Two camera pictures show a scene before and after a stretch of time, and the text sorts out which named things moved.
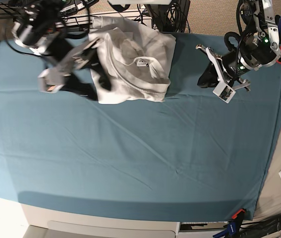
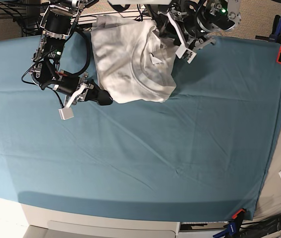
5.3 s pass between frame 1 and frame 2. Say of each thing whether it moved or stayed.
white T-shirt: stayed
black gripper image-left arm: moved
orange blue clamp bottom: stayed
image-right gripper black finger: moved
